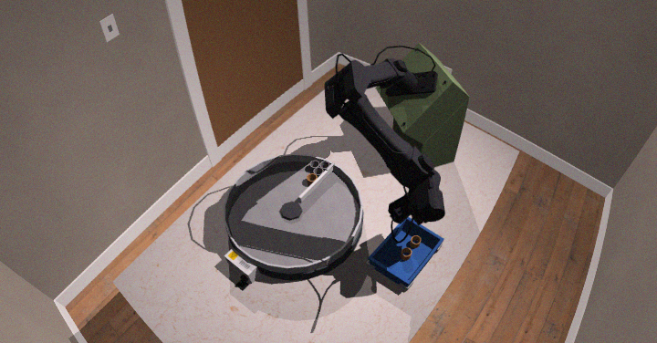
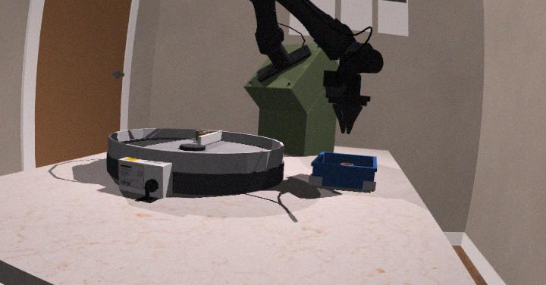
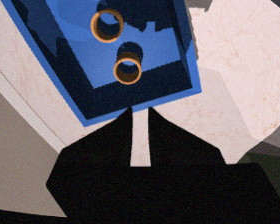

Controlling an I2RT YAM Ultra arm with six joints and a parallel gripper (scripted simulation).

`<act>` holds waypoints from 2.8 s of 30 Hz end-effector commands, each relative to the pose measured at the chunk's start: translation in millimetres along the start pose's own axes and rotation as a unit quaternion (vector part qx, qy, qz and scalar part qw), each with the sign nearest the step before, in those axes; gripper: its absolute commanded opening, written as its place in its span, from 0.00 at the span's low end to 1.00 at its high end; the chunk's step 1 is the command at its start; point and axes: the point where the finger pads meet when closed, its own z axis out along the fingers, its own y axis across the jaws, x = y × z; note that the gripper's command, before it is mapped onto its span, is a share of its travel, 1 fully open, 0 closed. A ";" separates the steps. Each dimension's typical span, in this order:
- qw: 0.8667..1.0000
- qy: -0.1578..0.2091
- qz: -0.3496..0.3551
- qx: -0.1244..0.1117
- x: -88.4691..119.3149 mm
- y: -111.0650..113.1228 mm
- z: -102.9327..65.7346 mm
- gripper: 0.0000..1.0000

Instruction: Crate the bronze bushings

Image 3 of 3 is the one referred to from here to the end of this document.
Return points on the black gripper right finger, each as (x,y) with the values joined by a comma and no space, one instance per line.
(176,146)

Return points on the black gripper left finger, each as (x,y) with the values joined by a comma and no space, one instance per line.
(111,144)

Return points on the bronze bushing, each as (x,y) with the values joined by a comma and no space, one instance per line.
(98,33)
(127,78)

